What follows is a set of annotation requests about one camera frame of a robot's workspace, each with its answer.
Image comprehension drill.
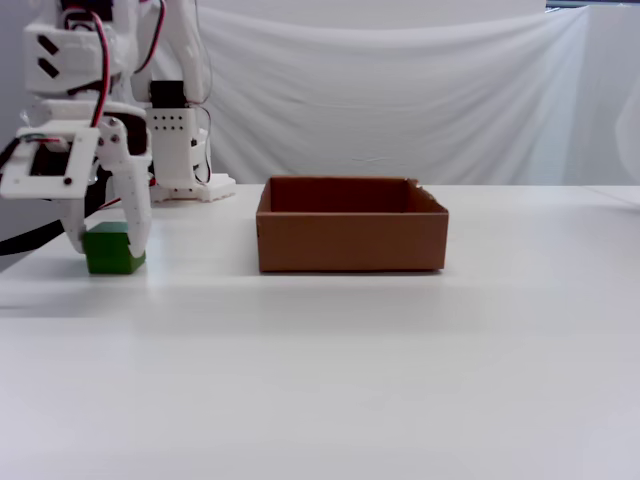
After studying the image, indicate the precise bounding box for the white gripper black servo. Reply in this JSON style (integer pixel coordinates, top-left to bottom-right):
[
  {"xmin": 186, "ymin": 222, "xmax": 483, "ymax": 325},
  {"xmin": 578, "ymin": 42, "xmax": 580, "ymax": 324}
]
[{"xmin": 42, "ymin": 98, "xmax": 154, "ymax": 257}]

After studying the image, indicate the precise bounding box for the white backdrop cloth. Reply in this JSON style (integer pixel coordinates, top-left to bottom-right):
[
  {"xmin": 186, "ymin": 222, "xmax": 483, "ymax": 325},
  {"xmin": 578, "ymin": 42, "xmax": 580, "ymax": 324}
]
[{"xmin": 194, "ymin": 3, "xmax": 640, "ymax": 189}]

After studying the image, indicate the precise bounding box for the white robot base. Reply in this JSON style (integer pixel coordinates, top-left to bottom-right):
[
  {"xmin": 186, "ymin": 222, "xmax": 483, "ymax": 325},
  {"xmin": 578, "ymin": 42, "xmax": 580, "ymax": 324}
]
[{"xmin": 149, "ymin": 169, "xmax": 237, "ymax": 204}]

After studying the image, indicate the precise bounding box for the green cube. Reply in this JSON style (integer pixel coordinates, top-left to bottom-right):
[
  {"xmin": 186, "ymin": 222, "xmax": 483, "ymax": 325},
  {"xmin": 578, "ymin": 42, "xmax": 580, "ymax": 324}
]
[{"xmin": 82, "ymin": 222, "xmax": 148, "ymax": 276}]

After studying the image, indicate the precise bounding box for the red black servo wire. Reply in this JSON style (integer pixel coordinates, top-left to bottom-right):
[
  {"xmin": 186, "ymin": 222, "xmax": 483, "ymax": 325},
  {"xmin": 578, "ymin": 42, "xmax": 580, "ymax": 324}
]
[
  {"xmin": 89, "ymin": 12, "xmax": 112, "ymax": 131},
  {"xmin": 132, "ymin": 0, "xmax": 169, "ymax": 74}
]

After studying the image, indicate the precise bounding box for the black camera cable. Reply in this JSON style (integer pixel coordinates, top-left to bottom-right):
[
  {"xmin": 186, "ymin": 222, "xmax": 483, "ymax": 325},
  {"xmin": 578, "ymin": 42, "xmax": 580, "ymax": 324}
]
[{"xmin": 0, "ymin": 219, "xmax": 67, "ymax": 259}]

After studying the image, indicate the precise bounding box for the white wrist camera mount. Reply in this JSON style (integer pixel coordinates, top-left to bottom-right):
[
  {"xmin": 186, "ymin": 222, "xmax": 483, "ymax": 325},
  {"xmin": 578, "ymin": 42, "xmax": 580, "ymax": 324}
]
[{"xmin": 0, "ymin": 122, "xmax": 100, "ymax": 201}]

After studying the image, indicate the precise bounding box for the brown cardboard box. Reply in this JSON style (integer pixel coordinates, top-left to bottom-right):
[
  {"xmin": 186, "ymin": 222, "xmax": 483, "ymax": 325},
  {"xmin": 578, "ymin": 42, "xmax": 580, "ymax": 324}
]
[{"xmin": 255, "ymin": 175, "xmax": 450, "ymax": 274}]

